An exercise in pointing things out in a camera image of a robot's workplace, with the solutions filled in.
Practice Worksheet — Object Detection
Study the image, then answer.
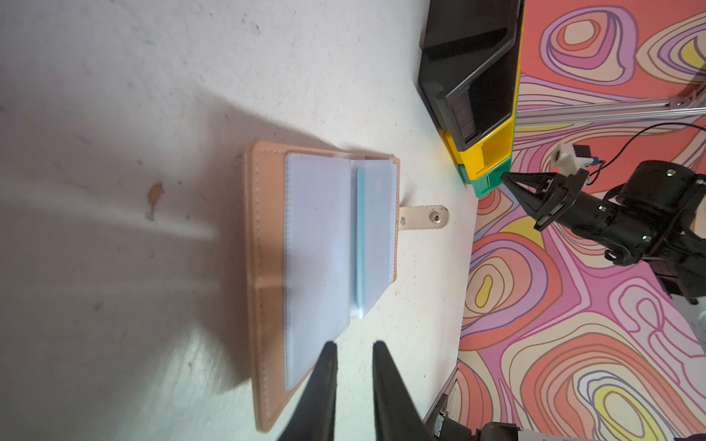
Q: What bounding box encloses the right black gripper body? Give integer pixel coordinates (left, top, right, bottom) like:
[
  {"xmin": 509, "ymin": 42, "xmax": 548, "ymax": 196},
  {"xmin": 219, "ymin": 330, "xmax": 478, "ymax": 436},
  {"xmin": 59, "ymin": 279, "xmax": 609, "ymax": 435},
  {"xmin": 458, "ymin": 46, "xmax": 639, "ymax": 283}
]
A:
[{"xmin": 557, "ymin": 192, "xmax": 657, "ymax": 266}]

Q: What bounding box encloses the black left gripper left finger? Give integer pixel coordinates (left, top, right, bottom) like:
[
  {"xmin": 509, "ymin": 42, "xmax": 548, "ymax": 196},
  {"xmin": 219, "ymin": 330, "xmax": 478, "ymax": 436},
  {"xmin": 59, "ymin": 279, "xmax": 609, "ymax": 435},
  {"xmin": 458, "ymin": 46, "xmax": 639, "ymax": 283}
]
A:
[{"xmin": 279, "ymin": 341, "xmax": 338, "ymax": 441}]

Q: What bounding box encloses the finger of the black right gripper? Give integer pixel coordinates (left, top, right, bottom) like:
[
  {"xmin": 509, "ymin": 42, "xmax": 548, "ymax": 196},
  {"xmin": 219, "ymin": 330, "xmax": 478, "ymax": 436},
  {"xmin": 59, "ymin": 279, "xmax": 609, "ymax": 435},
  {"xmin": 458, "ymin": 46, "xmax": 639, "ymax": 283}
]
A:
[
  {"xmin": 534, "ymin": 181, "xmax": 584, "ymax": 232},
  {"xmin": 501, "ymin": 170, "xmax": 588, "ymax": 215}
]

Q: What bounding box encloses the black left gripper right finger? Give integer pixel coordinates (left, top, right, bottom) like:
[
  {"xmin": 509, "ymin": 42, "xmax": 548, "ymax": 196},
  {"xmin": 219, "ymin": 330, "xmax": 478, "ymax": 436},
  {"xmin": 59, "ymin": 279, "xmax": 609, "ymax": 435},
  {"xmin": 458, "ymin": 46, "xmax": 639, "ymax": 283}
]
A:
[{"xmin": 372, "ymin": 341, "xmax": 433, "ymax": 440}]

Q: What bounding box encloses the tan leather card holder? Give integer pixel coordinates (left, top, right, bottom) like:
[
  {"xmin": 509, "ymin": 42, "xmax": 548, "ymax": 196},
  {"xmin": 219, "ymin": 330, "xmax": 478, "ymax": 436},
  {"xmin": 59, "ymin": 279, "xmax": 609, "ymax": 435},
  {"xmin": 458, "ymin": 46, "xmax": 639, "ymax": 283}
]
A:
[{"xmin": 245, "ymin": 141, "xmax": 450, "ymax": 433}]

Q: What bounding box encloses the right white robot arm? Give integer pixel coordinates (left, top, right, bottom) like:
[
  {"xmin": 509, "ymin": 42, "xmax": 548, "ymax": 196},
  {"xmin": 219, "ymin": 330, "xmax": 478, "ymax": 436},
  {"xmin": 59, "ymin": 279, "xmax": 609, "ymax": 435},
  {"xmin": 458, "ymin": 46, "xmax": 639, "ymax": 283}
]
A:
[{"xmin": 501, "ymin": 160, "xmax": 705, "ymax": 305}]

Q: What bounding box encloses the green plastic storage bin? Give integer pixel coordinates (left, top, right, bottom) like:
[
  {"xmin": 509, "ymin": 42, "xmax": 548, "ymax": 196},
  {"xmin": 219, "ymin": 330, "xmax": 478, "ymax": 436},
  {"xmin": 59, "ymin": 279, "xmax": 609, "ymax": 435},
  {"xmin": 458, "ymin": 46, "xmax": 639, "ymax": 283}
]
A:
[{"xmin": 456, "ymin": 158, "xmax": 511, "ymax": 198}]

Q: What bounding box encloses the yellow plastic storage bin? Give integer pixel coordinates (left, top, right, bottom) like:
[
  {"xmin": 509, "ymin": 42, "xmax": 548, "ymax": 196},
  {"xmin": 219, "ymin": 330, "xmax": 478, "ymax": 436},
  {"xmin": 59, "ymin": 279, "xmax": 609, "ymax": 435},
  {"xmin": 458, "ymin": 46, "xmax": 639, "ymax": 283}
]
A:
[{"xmin": 441, "ymin": 73, "xmax": 520, "ymax": 180}]

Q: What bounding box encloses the black plastic storage bin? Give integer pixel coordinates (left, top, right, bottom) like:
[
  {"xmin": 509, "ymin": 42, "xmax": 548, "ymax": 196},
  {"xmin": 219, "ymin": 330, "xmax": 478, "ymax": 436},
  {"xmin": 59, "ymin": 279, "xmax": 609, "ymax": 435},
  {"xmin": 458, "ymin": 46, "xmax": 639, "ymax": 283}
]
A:
[{"xmin": 418, "ymin": 0, "xmax": 525, "ymax": 152}]

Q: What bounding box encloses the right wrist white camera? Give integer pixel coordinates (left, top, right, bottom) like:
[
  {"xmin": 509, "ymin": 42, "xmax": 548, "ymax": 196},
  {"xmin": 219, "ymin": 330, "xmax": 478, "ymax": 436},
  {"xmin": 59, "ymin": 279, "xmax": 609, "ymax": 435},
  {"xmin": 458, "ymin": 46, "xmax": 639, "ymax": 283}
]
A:
[{"xmin": 550, "ymin": 143, "xmax": 600, "ymax": 176}]

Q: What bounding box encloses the aluminium frame post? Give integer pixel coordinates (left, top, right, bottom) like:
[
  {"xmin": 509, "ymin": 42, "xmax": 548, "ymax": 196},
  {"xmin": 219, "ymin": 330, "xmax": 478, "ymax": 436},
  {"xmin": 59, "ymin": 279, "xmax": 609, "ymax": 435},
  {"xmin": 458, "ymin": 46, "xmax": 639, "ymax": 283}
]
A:
[{"xmin": 516, "ymin": 83, "xmax": 705, "ymax": 127}]

